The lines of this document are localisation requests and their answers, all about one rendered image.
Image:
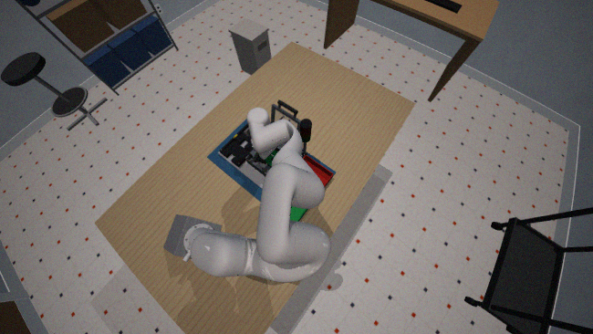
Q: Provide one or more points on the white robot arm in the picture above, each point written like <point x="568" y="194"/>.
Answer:
<point x="279" y="240"/>

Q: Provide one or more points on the red open-top bin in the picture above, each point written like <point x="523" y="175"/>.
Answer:
<point x="324" y="174"/>

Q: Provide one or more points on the green circuit board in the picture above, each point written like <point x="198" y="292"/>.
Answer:
<point x="270" y="158"/>

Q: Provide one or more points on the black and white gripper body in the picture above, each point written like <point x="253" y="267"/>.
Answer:
<point x="266" y="154"/>

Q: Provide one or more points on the green bin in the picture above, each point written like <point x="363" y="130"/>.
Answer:
<point x="297" y="213"/>

